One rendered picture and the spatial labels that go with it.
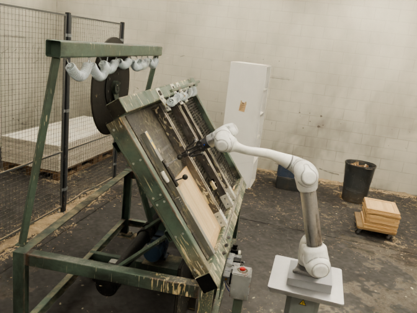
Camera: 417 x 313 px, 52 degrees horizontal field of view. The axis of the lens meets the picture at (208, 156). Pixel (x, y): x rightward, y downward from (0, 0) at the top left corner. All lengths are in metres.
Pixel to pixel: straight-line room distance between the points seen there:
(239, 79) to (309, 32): 1.90
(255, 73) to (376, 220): 2.84
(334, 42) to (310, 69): 0.61
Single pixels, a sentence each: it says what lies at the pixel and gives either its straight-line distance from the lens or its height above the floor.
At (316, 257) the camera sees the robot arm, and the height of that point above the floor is 1.04.
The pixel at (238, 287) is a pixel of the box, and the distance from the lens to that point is 2.80.
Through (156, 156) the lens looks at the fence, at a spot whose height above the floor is 1.53.
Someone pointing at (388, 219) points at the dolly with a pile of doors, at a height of 0.31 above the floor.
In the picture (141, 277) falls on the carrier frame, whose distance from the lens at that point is 2.92.
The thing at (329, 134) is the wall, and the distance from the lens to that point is 8.41.
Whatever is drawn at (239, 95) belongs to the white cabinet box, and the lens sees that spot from 7.04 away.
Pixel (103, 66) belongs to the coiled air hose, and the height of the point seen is 2.04.
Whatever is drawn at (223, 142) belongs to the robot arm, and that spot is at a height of 1.71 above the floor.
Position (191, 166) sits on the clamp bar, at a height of 1.35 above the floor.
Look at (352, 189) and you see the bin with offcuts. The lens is 7.51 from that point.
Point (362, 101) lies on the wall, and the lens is 8.35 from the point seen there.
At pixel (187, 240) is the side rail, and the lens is 2.72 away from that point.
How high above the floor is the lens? 2.27
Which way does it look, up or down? 14 degrees down
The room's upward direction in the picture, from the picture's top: 6 degrees clockwise
